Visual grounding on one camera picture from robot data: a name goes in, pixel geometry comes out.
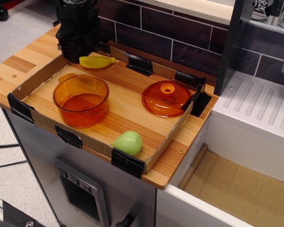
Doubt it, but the black caster wheel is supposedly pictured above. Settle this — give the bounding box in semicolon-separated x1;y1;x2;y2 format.
0;6;9;21

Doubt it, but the green toy pear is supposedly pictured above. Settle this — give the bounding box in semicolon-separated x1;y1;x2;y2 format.
111;131;142;156

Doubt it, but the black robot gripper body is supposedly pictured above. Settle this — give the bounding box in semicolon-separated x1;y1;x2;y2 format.
54;0;100;50

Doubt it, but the dark grey vertical post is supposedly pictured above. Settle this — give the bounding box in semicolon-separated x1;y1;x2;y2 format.
214;0;255;96

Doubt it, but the cardboard fence with black tape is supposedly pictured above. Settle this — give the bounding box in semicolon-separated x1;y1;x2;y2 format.
7;42;218;178

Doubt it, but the orange transparent pot lid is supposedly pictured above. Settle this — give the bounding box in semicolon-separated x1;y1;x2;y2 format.
142;80;192;118

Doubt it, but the yellow toy banana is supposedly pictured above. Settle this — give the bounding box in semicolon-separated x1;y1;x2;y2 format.
79;56;115;69

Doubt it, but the grey toy oven front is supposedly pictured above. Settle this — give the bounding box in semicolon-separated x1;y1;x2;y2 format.
5;111;156;227

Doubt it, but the black floor cable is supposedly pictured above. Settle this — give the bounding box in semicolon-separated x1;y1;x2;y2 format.
0;125;28;170

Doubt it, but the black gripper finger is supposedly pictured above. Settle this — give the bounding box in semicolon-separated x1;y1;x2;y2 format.
84;32;99;53
62;40;87;63

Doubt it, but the white toy sink unit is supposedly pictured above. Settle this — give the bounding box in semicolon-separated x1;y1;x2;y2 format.
156;72;284;227

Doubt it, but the orange transparent plastic pot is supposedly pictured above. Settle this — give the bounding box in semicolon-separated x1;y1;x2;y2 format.
53;73;109;128

